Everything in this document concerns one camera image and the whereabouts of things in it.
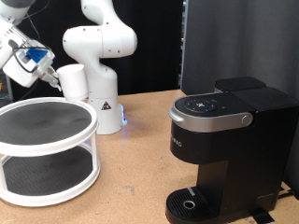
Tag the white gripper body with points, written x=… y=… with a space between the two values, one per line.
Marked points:
x=21 y=73

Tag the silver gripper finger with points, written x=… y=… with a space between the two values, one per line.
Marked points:
x=53 y=82
x=53 y=74

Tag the white mug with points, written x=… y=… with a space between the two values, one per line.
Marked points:
x=73 y=82

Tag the black Keurig coffee machine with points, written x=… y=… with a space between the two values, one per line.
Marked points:
x=249 y=149

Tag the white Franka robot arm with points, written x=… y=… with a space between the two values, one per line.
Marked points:
x=102 y=77

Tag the white two-tier turntable stand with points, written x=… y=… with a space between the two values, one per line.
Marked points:
x=46 y=146

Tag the black backdrop curtain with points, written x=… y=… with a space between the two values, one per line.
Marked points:
x=155 y=46

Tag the dark grey backdrop panel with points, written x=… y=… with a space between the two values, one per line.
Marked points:
x=236 y=37

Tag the black tape strip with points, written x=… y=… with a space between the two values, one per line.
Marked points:
x=263 y=216

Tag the grey metal frame post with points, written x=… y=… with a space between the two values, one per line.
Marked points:
x=7 y=90

